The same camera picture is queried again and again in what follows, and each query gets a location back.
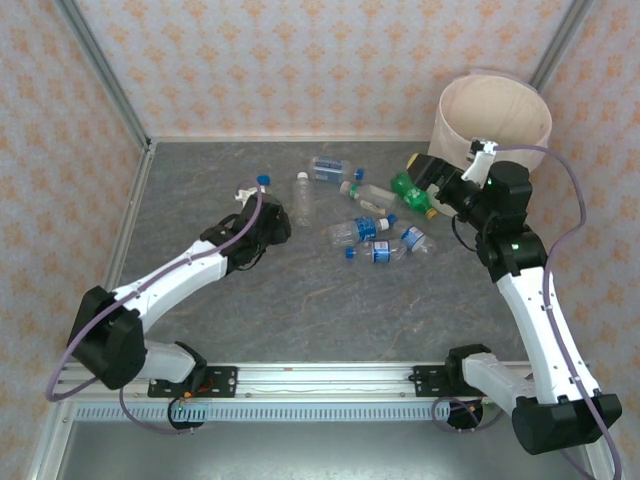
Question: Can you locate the green bottle yellow cap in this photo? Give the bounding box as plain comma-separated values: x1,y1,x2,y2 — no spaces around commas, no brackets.
389,171,440,220

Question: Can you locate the clear bottle white cap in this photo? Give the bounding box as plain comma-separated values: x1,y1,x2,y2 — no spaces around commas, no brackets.
291,171,316,229

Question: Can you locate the square clear bottle green label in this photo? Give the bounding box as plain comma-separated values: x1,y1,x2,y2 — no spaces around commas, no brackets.
338,179,399,212

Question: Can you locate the clear plastic bottle blue label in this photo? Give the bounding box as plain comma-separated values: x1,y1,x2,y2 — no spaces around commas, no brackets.
327,215,390,249
385,213,438,255
343,239,411,264

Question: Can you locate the soda water bottle blue cap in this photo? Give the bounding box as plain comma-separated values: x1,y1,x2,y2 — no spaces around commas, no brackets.
308,154,366,184

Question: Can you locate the cream plastic waste bin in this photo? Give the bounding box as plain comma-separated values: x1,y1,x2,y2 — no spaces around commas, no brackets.
424,69,554,176

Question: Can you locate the grey metal base panel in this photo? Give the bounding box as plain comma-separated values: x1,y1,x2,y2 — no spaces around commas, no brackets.
29,419,601,480

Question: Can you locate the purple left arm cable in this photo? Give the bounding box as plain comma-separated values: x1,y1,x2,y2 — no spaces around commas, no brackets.
45,187,264,436

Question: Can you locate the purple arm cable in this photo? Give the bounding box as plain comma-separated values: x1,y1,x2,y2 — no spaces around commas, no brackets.
431,143,624,480
45,187,264,436

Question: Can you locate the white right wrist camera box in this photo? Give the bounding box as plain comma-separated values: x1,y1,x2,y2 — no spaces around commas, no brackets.
460,138,500,182

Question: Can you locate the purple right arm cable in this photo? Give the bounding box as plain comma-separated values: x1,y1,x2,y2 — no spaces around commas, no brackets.
431,143,624,480

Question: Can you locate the white wall base trim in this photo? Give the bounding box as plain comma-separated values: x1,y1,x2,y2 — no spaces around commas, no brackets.
149,135,434,145

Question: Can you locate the aluminium table edge rail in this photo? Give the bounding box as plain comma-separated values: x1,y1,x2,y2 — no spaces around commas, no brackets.
99,141,157,296

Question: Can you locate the aluminium frame post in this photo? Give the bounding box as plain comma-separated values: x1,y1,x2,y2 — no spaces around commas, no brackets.
52,0,154,151
528,0,596,91

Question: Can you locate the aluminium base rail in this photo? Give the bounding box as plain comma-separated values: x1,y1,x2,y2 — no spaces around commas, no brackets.
54,362,551,401

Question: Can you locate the grey slotted cable duct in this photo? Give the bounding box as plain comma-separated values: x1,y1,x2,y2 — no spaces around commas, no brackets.
74,402,454,422

